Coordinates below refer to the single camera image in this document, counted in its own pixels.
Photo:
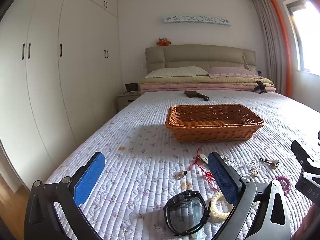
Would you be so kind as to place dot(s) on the person's right forearm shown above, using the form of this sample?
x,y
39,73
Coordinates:
x,y
310,225

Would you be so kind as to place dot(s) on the silver metal hair clip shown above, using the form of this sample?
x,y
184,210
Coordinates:
x,y
268,161

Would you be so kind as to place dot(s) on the dark box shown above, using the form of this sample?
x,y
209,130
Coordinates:
x,y
131,87

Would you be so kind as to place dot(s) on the window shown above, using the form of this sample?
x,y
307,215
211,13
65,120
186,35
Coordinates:
x,y
307,42

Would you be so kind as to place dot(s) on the white floral quilt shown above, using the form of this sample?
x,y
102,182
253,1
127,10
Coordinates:
x,y
140,155

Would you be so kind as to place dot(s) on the beige padded headboard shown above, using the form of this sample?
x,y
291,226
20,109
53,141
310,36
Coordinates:
x,y
200,55

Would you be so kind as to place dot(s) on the duckbill hair clip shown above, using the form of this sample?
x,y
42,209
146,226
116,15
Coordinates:
x,y
201,159

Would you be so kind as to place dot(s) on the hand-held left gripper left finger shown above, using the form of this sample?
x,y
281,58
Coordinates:
x,y
90,177

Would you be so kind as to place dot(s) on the black wrist watch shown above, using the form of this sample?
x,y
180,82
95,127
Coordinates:
x,y
190,195

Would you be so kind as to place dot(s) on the dark wooden brush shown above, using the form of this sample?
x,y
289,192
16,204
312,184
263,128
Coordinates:
x,y
192,94

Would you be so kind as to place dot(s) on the pink pillow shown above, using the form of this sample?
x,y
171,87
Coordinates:
x,y
232,72

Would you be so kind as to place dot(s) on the beige nightstand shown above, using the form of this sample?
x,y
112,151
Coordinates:
x,y
125,100

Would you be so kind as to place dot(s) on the white wardrobe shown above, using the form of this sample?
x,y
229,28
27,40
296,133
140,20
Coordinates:
x,y
50,80

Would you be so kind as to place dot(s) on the white decorated wall shelf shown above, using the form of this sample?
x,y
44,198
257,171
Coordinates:
x,y
197,19

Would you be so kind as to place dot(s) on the cream floral pillow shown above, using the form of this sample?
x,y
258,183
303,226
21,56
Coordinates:
x,y
175,72

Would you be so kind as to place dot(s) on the folded pink blanket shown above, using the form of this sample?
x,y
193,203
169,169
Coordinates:
x,y
175,88

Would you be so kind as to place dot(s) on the brown wicker basket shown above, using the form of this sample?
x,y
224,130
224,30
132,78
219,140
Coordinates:
x,y
212,132

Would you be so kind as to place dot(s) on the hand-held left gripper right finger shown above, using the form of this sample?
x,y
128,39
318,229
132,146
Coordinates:
x,y
222,180

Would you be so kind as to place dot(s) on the small silver earrings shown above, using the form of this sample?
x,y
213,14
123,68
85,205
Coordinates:
x,y
253,172

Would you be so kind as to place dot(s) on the grey curtain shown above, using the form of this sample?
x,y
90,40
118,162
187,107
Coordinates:
x,y
270,42

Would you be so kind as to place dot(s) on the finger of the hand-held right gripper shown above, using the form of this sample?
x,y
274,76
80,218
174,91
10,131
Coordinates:
x,y
302,152

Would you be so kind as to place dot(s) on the orange plush toy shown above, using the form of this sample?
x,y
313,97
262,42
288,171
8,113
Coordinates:
x,y
163,42

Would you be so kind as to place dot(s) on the orange curtain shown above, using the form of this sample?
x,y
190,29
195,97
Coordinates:
x,y
285,42

